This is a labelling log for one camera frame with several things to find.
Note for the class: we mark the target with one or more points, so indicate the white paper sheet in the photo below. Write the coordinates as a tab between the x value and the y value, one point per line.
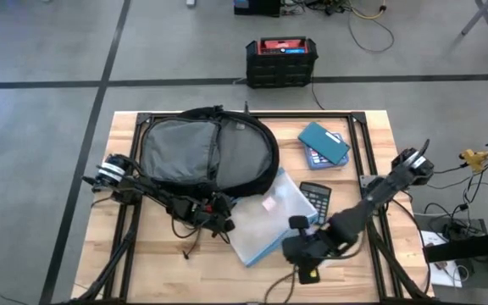
439	271

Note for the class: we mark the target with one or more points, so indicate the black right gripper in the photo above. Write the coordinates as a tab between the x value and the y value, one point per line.
318	247

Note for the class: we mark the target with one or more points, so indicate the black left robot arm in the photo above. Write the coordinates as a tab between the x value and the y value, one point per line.
151	192

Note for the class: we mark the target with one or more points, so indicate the black flat beam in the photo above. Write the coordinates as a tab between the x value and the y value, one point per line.
468	245

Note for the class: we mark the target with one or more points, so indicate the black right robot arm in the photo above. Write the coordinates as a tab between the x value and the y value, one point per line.
375	199

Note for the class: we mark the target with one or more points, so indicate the black aluminium rig frame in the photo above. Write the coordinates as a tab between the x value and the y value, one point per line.
312	114

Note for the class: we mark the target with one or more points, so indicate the black backpack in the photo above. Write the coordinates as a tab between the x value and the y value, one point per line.
180	148

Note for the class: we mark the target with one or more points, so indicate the small pale eraser block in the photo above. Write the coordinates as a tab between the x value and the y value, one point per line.
269	203

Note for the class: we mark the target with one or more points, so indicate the red black power station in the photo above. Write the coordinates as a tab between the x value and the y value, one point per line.
280	68

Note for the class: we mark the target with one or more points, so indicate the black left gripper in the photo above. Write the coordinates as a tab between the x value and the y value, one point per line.
197	209

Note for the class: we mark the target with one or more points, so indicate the black power adapter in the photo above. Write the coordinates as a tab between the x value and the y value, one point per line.
453	230

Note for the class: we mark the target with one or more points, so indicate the small white floor box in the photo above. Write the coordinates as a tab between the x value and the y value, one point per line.
190	2

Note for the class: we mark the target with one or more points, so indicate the white mesh blue-trimmed pouch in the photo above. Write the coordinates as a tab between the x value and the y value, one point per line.
261	229

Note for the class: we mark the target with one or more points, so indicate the grey floor board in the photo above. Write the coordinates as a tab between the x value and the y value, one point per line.
481	275

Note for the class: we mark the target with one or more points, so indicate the teal notebook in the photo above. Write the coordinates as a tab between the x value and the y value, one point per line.
324	142

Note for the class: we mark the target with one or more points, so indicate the black computer box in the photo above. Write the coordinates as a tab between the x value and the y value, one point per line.
261	6

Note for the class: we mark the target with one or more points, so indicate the grey metal table leg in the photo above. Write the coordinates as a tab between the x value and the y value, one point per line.
475	18

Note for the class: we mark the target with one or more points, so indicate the black calculator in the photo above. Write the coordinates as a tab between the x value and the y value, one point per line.
317	199

